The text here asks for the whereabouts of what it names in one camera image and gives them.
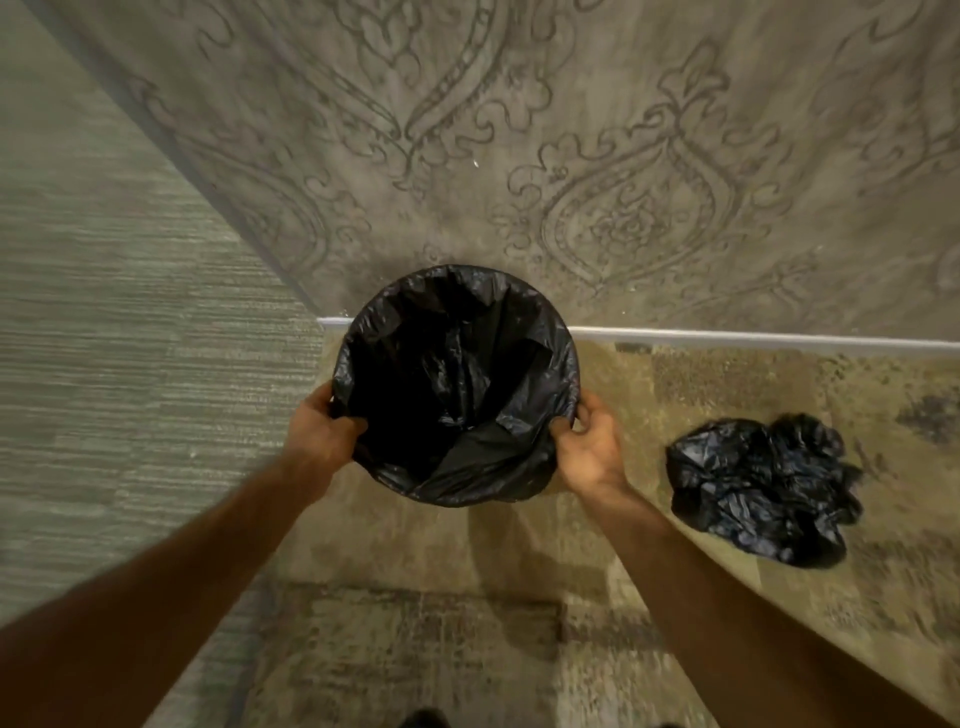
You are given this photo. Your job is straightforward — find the person's left hand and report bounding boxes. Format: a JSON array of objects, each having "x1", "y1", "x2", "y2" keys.
[{"x1": 287, "y1": 382, "x2": 369, "y2": 492}]

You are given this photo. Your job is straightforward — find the person's right hand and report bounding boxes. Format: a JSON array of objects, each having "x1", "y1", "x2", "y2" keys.
[{"x1": 548, "y1": 390, "x2": 633, "y2": 498}]

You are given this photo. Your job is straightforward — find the black trash bin liner bag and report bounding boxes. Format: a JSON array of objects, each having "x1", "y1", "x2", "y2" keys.
[{"x1": 330, "y1": 263, "x2": 582, "y2": 509}]

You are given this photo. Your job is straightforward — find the person's right forearm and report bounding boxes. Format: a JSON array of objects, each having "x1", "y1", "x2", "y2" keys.
[{"x1": 579, "y1": 480, "x2": 955, "y2": 728}]

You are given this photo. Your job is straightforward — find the person's left forearm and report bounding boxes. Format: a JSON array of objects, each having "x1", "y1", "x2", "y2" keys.
[{"x1": 0, "y1": 459, "x2": 335, "y2": 728}]

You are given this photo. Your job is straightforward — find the crumpled black garbage bag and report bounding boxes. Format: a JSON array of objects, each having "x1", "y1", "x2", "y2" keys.
[{"x1": 665, "y1": 412, "x2": 865, "y2": 570}]

